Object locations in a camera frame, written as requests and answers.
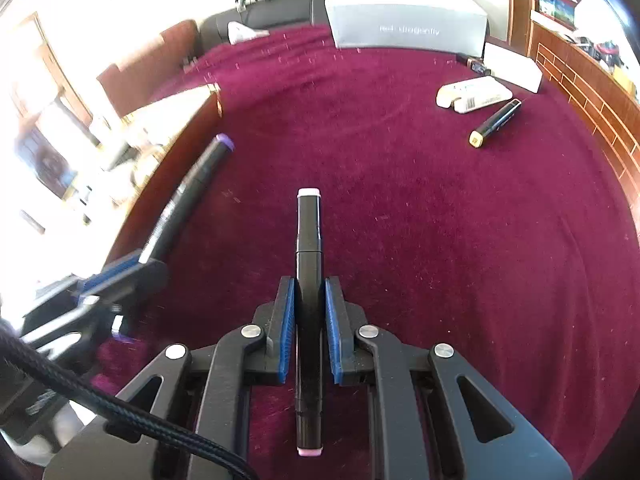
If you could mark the white plastic bag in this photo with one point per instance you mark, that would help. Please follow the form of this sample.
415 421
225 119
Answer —
245 32

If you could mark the wooden brick pattern counter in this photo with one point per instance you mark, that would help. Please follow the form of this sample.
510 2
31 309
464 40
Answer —
575 75

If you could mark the black marker purple cap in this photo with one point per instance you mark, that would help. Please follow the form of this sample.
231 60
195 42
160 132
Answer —
195 175

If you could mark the blue green box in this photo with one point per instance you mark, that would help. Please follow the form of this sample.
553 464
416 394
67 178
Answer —
560 7

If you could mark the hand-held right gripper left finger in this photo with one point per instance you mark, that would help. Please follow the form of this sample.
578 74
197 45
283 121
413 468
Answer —
286 330

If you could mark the wooden box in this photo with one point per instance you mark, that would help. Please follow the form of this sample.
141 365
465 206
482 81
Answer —
170 160

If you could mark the brown leather chair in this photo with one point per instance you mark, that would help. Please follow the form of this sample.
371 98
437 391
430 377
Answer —
150 60

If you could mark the long white barcode box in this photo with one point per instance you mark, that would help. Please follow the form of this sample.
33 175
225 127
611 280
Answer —
482 100

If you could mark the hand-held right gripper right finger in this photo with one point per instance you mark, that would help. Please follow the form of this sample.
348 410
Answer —
334 330

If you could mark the yellow object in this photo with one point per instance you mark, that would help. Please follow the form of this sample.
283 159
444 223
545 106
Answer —
625 80

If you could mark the cream cardboard box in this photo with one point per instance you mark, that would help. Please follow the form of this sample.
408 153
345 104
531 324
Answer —
515 67

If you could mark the small dark lighter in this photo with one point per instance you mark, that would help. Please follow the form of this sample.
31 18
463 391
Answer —
477 65

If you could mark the white plastic bottle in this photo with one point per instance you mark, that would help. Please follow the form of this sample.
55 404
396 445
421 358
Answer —
445 96

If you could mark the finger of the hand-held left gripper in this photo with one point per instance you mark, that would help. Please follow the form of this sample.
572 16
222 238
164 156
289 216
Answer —
147 285
115 275

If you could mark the black marker yellow cap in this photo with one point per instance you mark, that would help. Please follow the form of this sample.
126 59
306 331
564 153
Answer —
495 122

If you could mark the black marker pink cap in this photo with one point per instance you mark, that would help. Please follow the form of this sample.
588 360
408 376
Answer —
309 240

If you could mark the large grey cardboard box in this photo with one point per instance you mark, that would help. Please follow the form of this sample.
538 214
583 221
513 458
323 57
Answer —
400 25

